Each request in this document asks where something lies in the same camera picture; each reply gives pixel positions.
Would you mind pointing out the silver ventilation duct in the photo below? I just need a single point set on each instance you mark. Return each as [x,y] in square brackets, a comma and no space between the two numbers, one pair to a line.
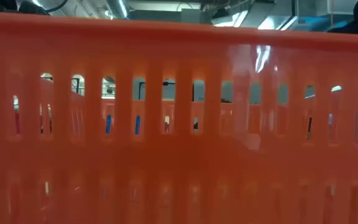
[117,7]

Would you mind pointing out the orange plastic slotted basket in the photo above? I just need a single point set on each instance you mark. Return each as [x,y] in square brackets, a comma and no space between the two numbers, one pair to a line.
[179,46]

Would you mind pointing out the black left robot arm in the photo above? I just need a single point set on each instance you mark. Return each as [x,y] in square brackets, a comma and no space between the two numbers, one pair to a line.
[36,9]

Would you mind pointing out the grey ceiling duct box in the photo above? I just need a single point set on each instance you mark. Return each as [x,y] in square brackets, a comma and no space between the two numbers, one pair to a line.
[154,15]

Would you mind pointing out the bright ceiling light strip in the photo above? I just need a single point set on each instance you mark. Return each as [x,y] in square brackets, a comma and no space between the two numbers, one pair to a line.
[228,21]
[275,24]

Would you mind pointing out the grey rectangular air duct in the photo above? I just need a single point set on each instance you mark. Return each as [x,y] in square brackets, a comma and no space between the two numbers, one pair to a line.
[322,7]

